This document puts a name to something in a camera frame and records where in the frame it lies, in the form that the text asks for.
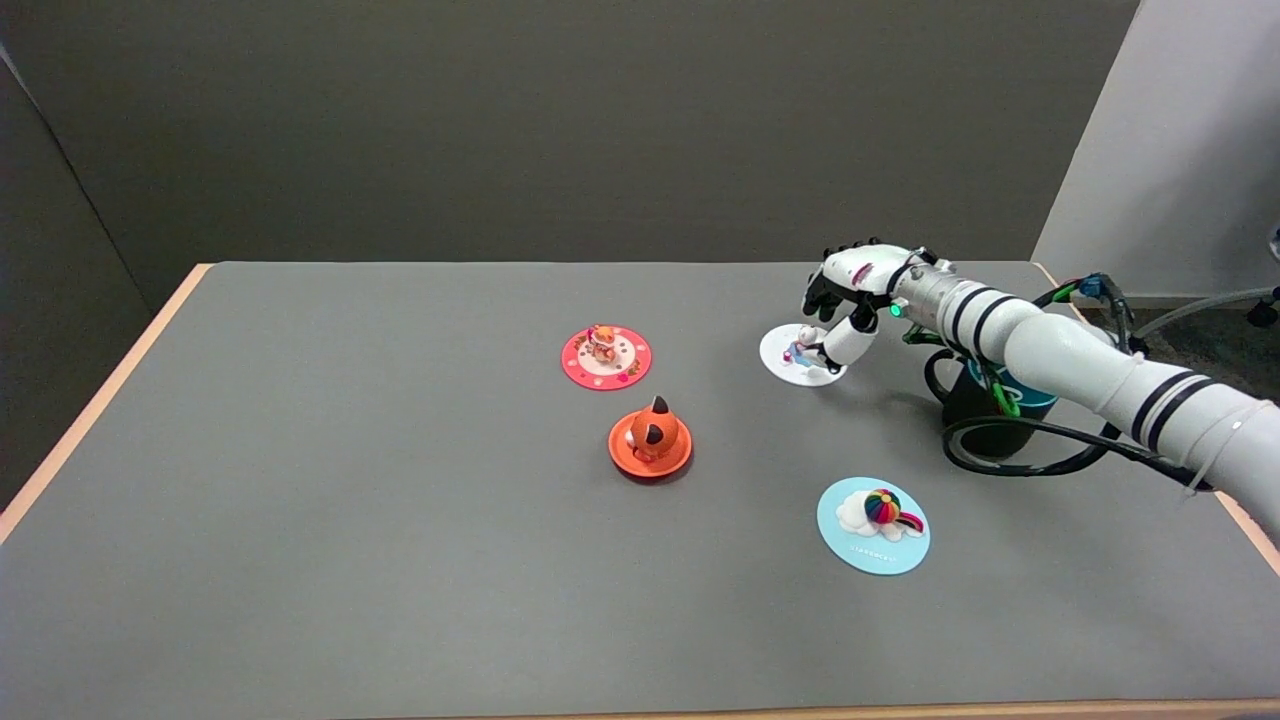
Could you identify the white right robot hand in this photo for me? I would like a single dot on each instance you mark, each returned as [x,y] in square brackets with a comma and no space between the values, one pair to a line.
[865,270]

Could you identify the white cup lid with figurine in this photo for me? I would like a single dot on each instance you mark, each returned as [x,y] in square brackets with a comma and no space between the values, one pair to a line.
[785,368]

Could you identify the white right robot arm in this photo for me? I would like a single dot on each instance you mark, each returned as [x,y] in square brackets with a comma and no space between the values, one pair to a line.
[1070,360]

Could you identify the orange cup lid with fox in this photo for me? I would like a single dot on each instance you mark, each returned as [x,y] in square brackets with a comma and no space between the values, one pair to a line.
[650,440]

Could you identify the light blue rainbow cup lid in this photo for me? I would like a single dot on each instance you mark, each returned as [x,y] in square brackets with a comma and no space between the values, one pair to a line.
[870,550]

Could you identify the red cup lid with figurine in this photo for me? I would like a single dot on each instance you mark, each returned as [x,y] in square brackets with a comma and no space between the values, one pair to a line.
[580,370]

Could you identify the black mug teal inside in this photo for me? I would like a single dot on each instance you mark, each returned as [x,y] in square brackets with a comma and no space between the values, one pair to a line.
[965,410]

